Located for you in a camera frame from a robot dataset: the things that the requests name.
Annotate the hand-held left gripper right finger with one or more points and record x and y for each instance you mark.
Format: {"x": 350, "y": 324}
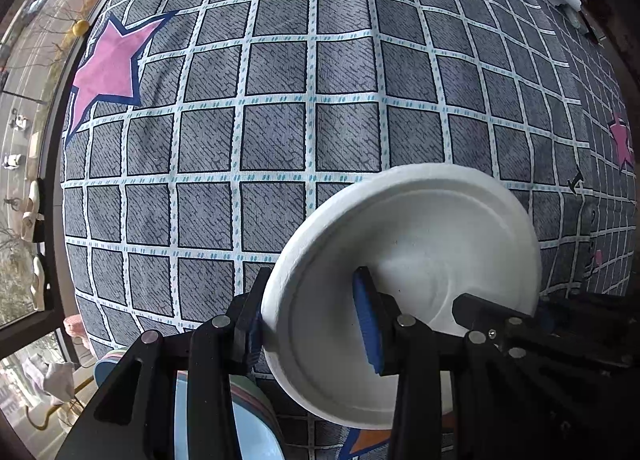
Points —
{"x": 372, "y": 325}

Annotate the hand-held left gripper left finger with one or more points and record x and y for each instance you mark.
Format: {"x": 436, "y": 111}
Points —
{"x": 210, "y": 380}

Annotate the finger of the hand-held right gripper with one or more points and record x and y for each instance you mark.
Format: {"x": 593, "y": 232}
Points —
{"x": 585, "y": 325}
{"x": 492, "y": 315}

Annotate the white paper bowl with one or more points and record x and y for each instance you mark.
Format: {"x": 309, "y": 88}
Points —
{"x": 415, "y": 250}

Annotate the pink plastic item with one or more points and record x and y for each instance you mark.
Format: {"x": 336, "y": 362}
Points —
{"x": 76, "y": 330}

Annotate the grey checked star tablecloth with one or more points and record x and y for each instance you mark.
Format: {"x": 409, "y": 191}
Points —
{"x": 310, "y": 114}

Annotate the yellow round window knob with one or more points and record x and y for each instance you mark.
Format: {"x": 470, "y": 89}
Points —
{"x": 80, "y": 28}

